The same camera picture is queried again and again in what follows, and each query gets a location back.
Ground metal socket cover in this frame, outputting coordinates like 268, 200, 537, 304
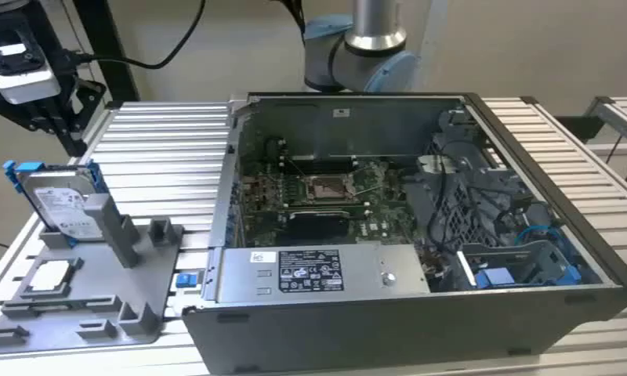
344, 160, 393, 197

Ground black stand post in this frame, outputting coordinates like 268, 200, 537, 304
74, 0, 141, 103

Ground black graphics card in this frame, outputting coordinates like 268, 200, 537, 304
285, 211, 349, 240

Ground black table bracket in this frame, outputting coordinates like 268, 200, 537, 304
556, 115, 605, 145

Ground silver CPU chip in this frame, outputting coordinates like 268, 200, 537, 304
23, 261, 75, 291

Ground green motherboard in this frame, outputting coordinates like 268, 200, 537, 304
233, 156, 424, 248

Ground black camera cable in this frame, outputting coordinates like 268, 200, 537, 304
61, 0, 208, 71

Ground grey perforated drive cage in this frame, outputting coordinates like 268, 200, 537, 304
402, 132, 535, 251

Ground black open PC case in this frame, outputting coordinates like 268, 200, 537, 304
181, 92, 627, 374

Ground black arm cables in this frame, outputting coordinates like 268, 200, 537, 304
278, 0, 314, 40

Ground grey parts rack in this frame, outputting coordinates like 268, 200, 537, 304
0, 195, 186, 356

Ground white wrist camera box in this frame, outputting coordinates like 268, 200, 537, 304
0, 23, 62, 105

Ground blue carrier in bay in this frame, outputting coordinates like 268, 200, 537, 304
472, 268, 516, 290

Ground thin metal locking lever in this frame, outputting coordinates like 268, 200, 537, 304
286, 157, 316, 179

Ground blue wire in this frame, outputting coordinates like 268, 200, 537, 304
513, 222, 569, 275

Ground black RAM slot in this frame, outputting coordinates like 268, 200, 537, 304
289, 155, 357, 165
289, 164, 357, 174

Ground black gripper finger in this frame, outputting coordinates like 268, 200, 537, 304
0, 88, 51, 134
55, 79, 107, 158

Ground silver power supply with label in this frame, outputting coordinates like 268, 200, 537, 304
216, 242, 432, 305

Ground CPU socket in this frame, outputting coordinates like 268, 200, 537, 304
305, 175, 354, 201

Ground hard disk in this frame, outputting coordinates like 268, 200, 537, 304
2, 158, 117, 248

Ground grey metal disk bay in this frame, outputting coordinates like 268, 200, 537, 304
448, 239, 581, 293

